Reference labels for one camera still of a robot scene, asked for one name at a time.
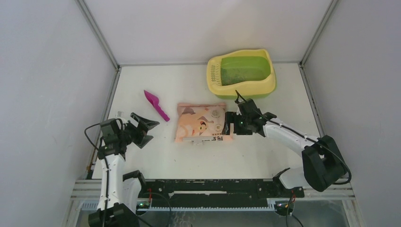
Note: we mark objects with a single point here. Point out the white slotted cable duct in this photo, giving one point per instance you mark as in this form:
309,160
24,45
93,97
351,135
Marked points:
157,206

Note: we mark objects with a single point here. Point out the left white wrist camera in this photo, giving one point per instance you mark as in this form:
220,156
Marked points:
120,115

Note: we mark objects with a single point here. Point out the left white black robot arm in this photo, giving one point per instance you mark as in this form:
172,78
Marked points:
120,191

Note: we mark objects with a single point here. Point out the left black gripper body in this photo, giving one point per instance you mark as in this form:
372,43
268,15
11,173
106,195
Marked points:
131,134

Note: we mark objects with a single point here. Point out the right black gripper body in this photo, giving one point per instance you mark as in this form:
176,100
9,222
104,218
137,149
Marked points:
241,127

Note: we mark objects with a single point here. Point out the pink cat litter bag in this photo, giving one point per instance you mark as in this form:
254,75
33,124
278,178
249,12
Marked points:
200,120

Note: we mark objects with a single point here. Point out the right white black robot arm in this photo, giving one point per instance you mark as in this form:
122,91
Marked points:
322,162

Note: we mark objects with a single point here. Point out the black sealing clip strip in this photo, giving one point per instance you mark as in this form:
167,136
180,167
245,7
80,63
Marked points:
201,140

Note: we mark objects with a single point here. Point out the magenta plastic scoop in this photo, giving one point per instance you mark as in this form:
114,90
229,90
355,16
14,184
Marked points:
154,101

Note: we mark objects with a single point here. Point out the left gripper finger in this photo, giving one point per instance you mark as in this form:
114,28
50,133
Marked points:
141,138
143,123

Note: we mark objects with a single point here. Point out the yellow green litter box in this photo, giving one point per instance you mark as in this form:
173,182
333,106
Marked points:
241,58

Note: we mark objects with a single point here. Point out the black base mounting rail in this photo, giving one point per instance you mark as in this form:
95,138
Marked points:
217,191

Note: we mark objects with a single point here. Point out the green cat litter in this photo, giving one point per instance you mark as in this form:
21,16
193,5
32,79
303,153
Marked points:
234,75

